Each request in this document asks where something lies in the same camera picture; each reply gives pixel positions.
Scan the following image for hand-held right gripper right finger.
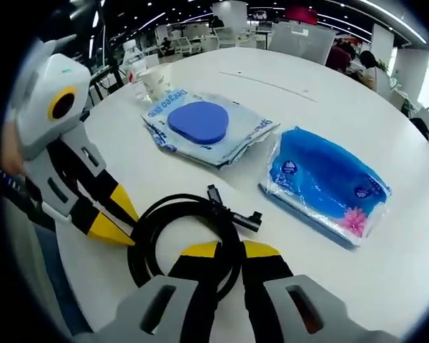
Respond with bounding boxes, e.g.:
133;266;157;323
242;239;347;343

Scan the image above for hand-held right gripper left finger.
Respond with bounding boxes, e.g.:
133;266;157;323
116;241;221;343

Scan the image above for black cable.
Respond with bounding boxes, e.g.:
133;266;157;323
127;184;265;312

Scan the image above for clear plastic water bottle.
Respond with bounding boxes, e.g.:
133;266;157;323
122;39;148;101

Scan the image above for white paper cup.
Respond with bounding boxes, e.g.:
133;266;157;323
138;67;173;104

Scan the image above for white wipes pack blue lid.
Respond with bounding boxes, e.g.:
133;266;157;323
141;91;282;169

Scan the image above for blue tissue pack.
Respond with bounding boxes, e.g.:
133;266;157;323
259;125;393;250

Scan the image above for person's left hand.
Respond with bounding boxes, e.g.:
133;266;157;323
0;123;26;176

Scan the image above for person's light shirt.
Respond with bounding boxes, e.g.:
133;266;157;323
1;194;64;333

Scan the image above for person's blue jeans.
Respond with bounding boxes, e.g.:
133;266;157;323
34;221;94;335

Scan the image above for white table socket strip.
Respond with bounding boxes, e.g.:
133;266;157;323
220;70;319;104

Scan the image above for white square pillar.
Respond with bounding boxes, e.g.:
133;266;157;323
209;1;247;39

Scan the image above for grey desk partition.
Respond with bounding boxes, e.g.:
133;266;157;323
267;23;335;67

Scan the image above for red wall poster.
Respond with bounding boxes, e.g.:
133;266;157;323
285;6;319;25

